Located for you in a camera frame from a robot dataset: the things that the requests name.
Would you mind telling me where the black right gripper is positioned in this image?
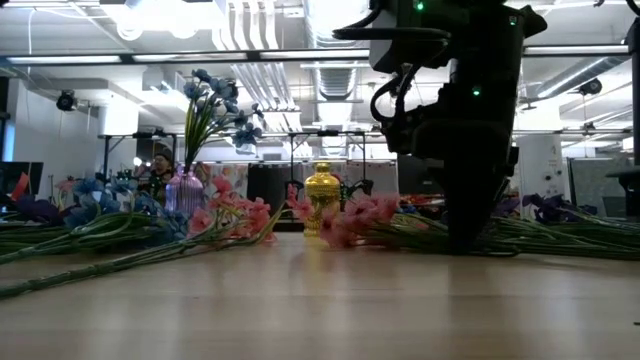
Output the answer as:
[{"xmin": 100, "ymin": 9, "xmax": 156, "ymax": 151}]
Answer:
[{"xmin": 384, "ymin": 54, "xmax": 524, "ymax": 255}]

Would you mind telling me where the purple artificial flower bunch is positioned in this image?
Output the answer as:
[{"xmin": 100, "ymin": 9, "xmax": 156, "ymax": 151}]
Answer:
[
  {"xmin": 521, "ymin": 192, "xmax": 640, "ymax": 251},
  {"xmin": 5, "ymin": 193, "xmax": 70, "ymax": 228},
  {"xmin": 492, "ymin": 195, "xmax": 523, "ymax": 218}
]

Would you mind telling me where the yellow textured glass vase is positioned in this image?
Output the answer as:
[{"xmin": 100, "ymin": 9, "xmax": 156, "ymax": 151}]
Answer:
[{"xmin": 303, "ymin": 161, "xmax": 342, "ymax": 239}]

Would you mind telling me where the pink ribbed glass vase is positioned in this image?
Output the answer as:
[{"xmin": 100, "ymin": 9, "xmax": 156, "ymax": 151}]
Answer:
[{"xmin": 164, "ymin": 166, "xmax": 206, "ymax": 217}]

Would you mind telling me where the grey partition panel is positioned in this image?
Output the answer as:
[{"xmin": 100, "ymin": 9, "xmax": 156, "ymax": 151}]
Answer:
[{"xmin": 568, "ymin": 157, "xmax": 634, "ymax": 216}]

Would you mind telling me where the black partition panel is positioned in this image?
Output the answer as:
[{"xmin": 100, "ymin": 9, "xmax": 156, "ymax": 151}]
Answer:
[{"xmin": 246, "ymin": 163, "xmax": 302, "ymax": 219}]

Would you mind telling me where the floral patterned curtain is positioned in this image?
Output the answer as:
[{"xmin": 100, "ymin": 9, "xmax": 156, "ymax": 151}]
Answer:
[{"xmin": 199, "ymin": 162, "xmax": 250, "ymax": 201}]

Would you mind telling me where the black crossbar with light strips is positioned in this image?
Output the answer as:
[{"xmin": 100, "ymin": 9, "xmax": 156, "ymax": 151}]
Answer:
[{"xmin": 0, "ymin": 44, "xmax": 632, "ymax": 66}]

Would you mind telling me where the person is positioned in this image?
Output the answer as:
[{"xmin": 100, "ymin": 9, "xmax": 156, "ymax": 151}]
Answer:
[{"xmin": 142, "ymin": 146, "xmax": 175, "ymax": 205}]

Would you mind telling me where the black computer monitor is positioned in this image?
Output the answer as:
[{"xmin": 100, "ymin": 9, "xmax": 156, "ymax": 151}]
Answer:
[{"xmin": 0, "ymin": 160, "xmax": 45, "ymax": 198}]

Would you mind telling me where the orange sheet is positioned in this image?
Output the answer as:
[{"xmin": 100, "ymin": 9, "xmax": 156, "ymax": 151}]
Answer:
[{"xmin": 8, "ymin": 175, "xmax": 28, "ymax": 203}]

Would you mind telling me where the black pedestal stand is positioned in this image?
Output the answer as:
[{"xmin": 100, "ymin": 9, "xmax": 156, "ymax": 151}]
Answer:
[{"xmin": 605, "ymin": 166, "xmax": 640, "ymax": 219}]

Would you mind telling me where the black ceiling camera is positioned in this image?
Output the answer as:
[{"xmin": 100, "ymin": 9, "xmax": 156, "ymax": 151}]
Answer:
[
  {"xmin": 578, "ymin": 77, "xmax": 604, "ymax": 98},
  {"xmin": 55, "ymin": 89, "xmax": 79, "ymax": 113}
]

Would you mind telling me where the black rig post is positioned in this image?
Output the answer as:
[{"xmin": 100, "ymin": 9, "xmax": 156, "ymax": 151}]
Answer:
[{"xmin": 625, "ymin": 18, "xmax": 640, "ymax": 167}]

